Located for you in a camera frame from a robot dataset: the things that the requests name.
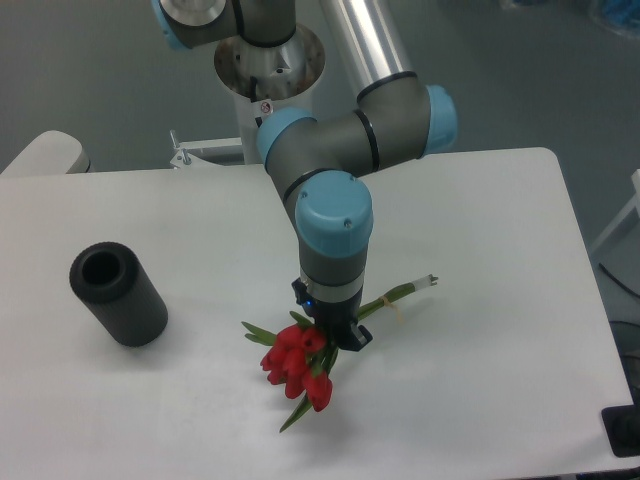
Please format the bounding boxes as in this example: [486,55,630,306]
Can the black device at table edge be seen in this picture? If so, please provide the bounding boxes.
[601,405,639,458]

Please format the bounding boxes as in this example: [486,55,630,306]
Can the black cable on pedestal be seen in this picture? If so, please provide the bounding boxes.
[248,75,266,131]

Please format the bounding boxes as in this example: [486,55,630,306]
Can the white chair corner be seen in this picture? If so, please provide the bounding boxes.
[1,130,92,178]

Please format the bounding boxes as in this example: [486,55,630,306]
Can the white frame at right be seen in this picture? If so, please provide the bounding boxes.
[589,170,640,259]

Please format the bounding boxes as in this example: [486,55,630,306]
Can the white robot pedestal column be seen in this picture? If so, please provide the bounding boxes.
[214,24,326,154]

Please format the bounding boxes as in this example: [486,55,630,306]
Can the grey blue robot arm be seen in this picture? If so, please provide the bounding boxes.
[152,1,458,351]

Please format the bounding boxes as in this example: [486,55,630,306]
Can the blue plastic bag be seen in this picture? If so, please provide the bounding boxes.
[589,0,639,38]

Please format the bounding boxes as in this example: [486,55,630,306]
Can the red tulip bouquet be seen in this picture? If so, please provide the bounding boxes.
[241,273,441,434]

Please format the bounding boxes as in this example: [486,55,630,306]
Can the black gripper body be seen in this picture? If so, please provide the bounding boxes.
[292,279,362,345]

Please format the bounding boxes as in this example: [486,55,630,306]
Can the dark grey ribbed vase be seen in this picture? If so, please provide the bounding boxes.
[69,242,168,347]

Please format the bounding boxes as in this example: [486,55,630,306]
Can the black cable on floor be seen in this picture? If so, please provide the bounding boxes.
[598,262,640,296]

